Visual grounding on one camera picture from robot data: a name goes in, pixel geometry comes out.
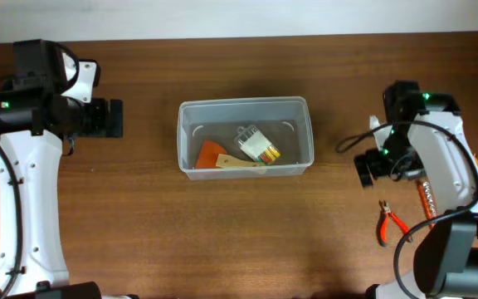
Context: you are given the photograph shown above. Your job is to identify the orange socket bit rail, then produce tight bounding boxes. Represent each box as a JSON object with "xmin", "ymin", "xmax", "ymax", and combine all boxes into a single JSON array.
[{"xmin": 416, "ymin": 180, "xmax": 437, "ymax": 220}]

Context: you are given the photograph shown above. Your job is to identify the orange scraper with wooden handle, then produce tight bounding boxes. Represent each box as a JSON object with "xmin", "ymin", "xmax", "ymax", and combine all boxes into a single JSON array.
[{"xmin": 195, "ymin": 140, "xmax": 266, "ymax": 174}]

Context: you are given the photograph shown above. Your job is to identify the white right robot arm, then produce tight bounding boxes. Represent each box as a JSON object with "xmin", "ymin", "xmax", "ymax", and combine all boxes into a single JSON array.
[{"xmin": 354, "ymin": 81, "xmax": 478, "ymax": 298}]

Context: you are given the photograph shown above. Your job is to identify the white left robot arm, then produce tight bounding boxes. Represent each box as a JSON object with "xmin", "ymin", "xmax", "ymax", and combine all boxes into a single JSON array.
[{"xmin": 0, "ymin": 39, "xmax": 124, "ymax": 298}]

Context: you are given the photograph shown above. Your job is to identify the red handled side cutters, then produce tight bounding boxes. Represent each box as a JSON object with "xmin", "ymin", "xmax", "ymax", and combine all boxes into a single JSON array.
[{"xmin": 378, "ymin": 200, "xmax": 414, "ymax": 248}]

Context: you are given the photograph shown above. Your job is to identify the clear case of coloured plugs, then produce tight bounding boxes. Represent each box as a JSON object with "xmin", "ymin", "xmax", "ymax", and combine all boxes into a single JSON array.
[{"xmin": 234, "ymin": 125, "xmax": 281, "ymax": 165}]

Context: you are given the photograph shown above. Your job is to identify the clear plastic storage container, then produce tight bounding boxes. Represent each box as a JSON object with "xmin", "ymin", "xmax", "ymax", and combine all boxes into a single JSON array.
[{"xmin": 177, "ymin": 96, "xmax": 315, "ymax": 180}]

